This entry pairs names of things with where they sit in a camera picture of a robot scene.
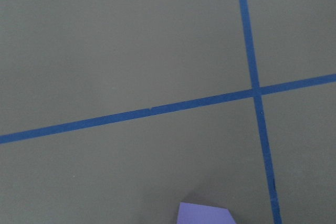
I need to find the purple foam block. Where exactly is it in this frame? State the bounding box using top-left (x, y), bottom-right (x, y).
top-left (176, 202), bottom-right (236, 224)

